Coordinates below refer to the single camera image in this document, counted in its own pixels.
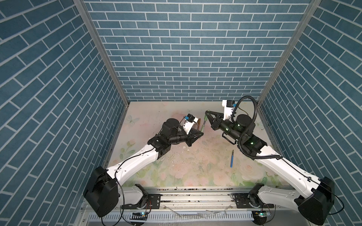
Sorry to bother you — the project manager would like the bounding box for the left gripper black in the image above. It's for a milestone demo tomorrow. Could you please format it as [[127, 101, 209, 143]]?
[[168, 128, 204, 147]]

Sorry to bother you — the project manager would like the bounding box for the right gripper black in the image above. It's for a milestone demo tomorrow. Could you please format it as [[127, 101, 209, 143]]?
[[206, 110, 243, 144]]

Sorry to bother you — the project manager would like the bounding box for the blue pen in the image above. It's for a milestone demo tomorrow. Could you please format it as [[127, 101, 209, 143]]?
[[230, 150, 234, 168]]

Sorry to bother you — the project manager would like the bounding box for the green pen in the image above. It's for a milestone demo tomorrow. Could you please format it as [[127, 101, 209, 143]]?
[[200, 116, 207, 132]]

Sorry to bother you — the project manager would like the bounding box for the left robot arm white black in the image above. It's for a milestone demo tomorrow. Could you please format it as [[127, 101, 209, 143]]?
[[83, 114, 203, 218]]

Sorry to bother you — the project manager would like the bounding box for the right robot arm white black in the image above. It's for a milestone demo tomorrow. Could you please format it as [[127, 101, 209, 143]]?
[[206, 111, 335, 226]]

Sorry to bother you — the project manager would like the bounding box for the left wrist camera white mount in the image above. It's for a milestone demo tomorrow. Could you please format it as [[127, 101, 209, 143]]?
[[183, 114, 199, 135]]

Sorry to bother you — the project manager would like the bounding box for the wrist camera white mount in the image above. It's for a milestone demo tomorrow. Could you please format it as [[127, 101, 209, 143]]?
[[183, 114, 199, 135], [222, 100, 236, 121]]

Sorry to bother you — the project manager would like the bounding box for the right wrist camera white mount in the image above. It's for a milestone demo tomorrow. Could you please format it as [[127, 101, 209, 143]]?
[[222, 100, 236, 121]]

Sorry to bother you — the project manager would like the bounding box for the aluminium mounting rail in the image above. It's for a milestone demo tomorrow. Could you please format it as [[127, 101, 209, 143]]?
[[79, 188, 314, 212]]

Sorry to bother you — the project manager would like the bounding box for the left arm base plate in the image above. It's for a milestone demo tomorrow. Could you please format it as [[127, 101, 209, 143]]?
[[122, 194, 161, 210]]

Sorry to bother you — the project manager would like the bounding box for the white perforated cable tray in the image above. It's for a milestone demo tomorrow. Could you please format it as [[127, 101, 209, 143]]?
[[87, 211, 254, 222]]

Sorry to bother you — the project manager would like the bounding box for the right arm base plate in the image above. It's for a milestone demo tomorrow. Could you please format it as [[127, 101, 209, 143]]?
[[231, 193, 274, 209]]

